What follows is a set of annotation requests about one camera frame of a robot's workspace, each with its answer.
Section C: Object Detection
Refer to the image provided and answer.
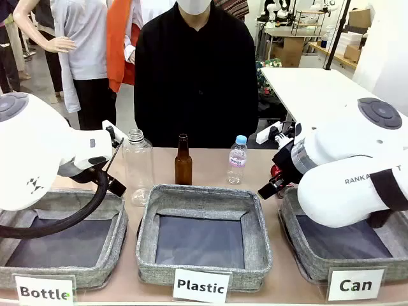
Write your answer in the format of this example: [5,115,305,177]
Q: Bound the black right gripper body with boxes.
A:
[270,139,307,185]

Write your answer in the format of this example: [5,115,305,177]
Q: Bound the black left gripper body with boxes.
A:
[58,159,108,185]

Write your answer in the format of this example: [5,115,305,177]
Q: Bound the crushed red can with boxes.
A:
[270,164,289,199]

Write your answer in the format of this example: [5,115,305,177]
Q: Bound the large clear plastic bottle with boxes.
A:
[122,129,155,207]

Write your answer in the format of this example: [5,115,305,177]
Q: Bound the small water bottle blue cap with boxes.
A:
[226,135,249,185]

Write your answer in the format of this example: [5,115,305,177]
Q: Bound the brown glass bottle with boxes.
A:
[174,133,194,186]

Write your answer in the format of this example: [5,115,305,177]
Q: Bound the grey basket with plastic label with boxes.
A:
[135,184,273,293]

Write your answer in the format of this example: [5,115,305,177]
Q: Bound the grey basket with can label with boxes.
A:
[277,187,408,283]

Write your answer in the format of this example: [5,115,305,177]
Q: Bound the grey basket with bottle label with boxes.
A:
[0,188,129,289]

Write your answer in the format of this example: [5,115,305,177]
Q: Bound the white sign reading Can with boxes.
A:
[327,266,386,302]

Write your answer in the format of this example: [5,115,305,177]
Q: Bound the white power strip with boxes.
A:
[256,122,284,144]

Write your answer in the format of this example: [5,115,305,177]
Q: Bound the black trousers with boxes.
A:
[73,77,117,131]

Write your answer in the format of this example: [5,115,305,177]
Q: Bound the white table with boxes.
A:
[259,66,408,128]

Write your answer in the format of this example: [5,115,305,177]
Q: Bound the floral cloth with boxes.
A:
[256,58,283,96]

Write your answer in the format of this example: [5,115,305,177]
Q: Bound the large cardboard box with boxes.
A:
[270,37,307,68]

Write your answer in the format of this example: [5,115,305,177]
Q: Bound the white sign reading Plastic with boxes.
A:
[173,268,233,303]

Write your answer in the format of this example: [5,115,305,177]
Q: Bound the white sign reading Bottle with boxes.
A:
[12,273,77,306]

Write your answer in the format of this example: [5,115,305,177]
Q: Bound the person in black shirt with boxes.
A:
[133,1,259,149]

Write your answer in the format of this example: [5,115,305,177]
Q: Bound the black pole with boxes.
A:
[323,0,351,70]

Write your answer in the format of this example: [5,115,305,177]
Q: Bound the grey long-sleeve shirt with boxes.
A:
[50,0,109,114]

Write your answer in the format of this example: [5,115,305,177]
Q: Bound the white foam boxes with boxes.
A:
[337,31,367,57]

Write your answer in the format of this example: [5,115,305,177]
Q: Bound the orange garment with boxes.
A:
[106,0,140,93]

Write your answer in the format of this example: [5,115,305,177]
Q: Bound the skin-coloured mannequin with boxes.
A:
[12,0,77,54]

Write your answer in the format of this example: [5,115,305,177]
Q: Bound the small cardboard box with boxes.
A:
[348,8,372,28]

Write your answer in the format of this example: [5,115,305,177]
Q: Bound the patterned knit garment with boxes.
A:
[215,0,249,22]

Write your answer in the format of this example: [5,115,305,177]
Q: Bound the white face mask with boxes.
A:
[176,0,213,15]

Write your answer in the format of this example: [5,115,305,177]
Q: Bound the black cable hose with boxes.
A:
[0,168,111,239]

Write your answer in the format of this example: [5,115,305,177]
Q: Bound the black strap on arm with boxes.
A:
[369,168,408,229]

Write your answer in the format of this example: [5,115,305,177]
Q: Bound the black wire rack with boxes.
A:
[291,9,326,36]

